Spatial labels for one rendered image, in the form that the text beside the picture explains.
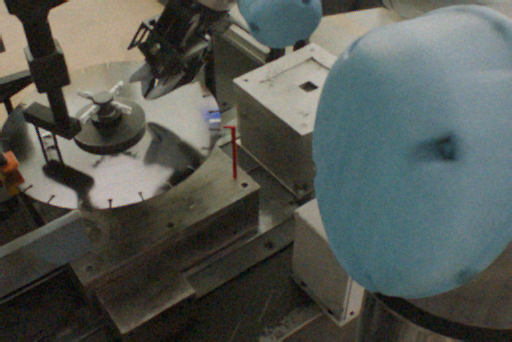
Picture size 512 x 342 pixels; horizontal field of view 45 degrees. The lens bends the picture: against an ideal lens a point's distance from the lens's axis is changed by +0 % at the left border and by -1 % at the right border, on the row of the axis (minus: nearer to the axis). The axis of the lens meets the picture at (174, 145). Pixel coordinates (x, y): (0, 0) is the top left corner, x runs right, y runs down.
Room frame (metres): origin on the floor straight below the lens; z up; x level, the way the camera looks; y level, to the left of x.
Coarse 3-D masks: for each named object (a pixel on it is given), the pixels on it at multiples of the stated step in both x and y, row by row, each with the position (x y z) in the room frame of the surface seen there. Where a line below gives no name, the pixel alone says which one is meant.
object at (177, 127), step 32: (128, 64) 0.85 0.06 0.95; (32, 96) 0.79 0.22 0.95; (128, 96) 0.76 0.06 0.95; (192, 96) 0.74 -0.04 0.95; (32, 128) 0.71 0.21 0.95; (160, 128) 0.68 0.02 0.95; (192, 128) 0.67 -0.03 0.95; (32, 160) 0.64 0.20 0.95; (64, 160) 0.63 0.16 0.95; (96, 160) 0.63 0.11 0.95; (128, 160) 0.62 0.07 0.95; (160, 160) 0.61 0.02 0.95; (192, 160) 0.60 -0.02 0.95; (32, 192) 0.58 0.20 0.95; (64, 192) 0.57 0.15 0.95; (96, 192) 0.56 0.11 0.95; (128, 192) 0.56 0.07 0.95; (160, 192) 0.55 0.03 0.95
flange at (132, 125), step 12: (84, 108) 0.73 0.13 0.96; (132, 108) 0.72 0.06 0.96; (96, 120) 0.68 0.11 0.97; (108, 120) 0.68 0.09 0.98; (120, 120) 0.69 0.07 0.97; (132, 120) 0.69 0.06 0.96; (144, 120) 0.69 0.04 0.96; (84, 132) 0.68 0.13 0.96; (96, 132) 0.67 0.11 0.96; (108, 132) 0.67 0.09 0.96; (120, 132) 0.67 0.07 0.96; (132, 132) 0.67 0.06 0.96; (84, 144) 0.66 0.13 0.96; (96, 144) 0.65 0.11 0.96; (108, 144) 0.65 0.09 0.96; (120, 144) 0.65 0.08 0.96
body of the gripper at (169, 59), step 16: (176, 0) 0.65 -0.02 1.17; (160, 16) 0.66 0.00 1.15; (176, 16) 0.64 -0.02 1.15; (192, 16) 0.63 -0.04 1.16; (208, 16) 0.64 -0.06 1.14; (224, 16) 0.65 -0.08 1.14; (144, 32) 0.69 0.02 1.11; (160, 32) 0.66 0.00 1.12; (176, 32) 0.66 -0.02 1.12; (192, 32) 0.67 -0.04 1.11; (128, 48) 0.68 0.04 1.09; (144, 48) 0.67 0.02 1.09; (160, 48) 0.66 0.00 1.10; (176, 48) 0.65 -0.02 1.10; (192, 48) 0.65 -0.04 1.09; (208, 48) 0.68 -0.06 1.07; (160, 64) 0.65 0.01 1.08; (176, 64) 0.63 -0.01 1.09
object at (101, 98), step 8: (120, 88) 0.72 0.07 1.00; (80, 96) 0.72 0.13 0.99; (88, 96) 0.71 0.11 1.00; (96, 96) 0.70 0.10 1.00; (104, 96) 0.70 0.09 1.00; (112, 96) 0.70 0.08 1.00; (96, 104) 0.69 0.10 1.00; (104, 104) 0.68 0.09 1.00; (112, 104) 0.68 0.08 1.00; (120, 104) 0.68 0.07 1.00; (88, 112) 0.67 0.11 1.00; (96, 112) 0.68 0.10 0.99; (104, 112) 0.68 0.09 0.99; (112, 112) 0.69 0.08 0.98; (128, 112) 0.67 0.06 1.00
